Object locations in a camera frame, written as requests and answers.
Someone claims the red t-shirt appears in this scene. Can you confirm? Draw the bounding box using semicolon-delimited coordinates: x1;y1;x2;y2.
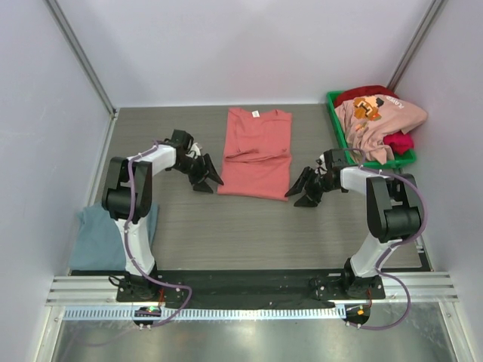
333;85;414;156

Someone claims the salmon pink t-shirt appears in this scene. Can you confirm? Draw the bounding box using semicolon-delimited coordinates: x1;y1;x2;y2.
217;108;293;201

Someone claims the aluminium corner post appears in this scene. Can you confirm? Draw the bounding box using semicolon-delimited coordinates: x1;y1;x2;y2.
44;0;116;119
386;0;448;91

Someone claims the left aluminium corner post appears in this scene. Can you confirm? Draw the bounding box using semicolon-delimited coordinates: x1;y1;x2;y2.
44;0;116;119

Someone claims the light pink printed t-shirt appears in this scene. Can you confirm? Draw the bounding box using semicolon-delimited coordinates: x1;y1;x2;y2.
335;94;428;165

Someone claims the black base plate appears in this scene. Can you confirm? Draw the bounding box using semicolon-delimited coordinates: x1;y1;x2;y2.
115;268;386;302

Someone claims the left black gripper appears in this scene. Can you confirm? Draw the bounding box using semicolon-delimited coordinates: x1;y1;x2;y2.
174;154;223;193

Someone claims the folded blue t-shirt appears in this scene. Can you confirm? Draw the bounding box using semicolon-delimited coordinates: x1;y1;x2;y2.
69;203;158;275

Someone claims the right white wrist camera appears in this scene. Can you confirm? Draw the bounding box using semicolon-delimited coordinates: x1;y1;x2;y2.
316;155;326;170

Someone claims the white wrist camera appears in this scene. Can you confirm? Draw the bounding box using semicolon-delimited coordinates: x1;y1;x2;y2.
187;143;202;158
316;155;326;170

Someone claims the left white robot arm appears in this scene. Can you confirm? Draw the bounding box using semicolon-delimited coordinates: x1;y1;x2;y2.
101;129;224;302

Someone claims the green plastic bin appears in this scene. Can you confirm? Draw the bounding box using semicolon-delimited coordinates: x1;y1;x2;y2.
325;89;418;173

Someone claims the aluminium front rail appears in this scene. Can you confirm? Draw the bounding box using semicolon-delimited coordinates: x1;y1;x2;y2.
46;271;459;305

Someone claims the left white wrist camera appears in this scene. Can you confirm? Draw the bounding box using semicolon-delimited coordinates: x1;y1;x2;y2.
187;143;202;158

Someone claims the slotted cable duct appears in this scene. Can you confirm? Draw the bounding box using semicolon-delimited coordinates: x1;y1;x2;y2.
63;305;346;322

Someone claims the right aluminium corner post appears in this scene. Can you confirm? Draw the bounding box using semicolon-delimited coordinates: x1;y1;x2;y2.
386;0;448;91

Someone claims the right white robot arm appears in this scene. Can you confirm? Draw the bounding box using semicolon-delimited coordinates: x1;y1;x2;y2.
285;149;426;301

